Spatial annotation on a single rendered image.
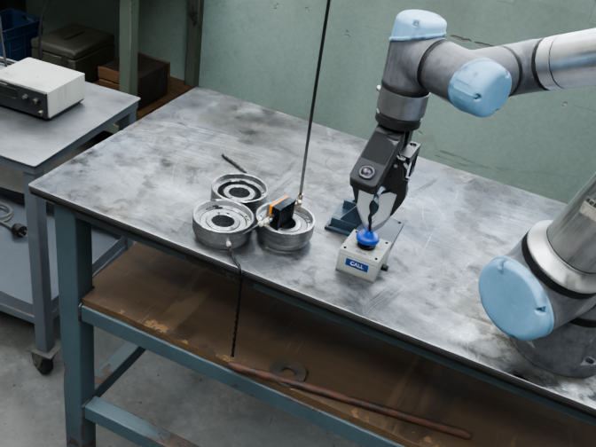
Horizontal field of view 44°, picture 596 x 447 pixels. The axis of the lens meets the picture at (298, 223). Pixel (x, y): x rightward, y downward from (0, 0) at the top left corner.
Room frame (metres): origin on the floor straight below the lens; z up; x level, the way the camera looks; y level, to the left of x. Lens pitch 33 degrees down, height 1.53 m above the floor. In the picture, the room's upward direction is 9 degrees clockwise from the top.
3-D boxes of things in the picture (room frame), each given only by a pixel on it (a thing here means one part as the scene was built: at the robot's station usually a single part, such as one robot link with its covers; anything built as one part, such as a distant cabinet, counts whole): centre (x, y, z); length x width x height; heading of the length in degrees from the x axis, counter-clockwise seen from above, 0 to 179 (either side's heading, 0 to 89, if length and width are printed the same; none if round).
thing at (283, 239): (1.08, 0.02, 0.82); 0.10 x 0.10 x 0.04
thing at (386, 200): (1.05, -0.14, 0.92); 0.06 x 0.03 x 0.09; 161
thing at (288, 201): (1.06, 0.04, 0.85); 0.17 x 0.02 x 0.04; 148
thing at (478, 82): (0.99, -0.21, 1.18); 0.11 x 0.11 x 0.08; 42
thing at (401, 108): (1.05, -0.12, 1.10); 0.08 x 0.08 x 0.05
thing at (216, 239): (1.06, 0.13, 0.82); 0.10 x 0.10 x 0.04
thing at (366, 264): (1.03, -0.12, 0.82); 0.08 x 0.07 x 0.05; 71
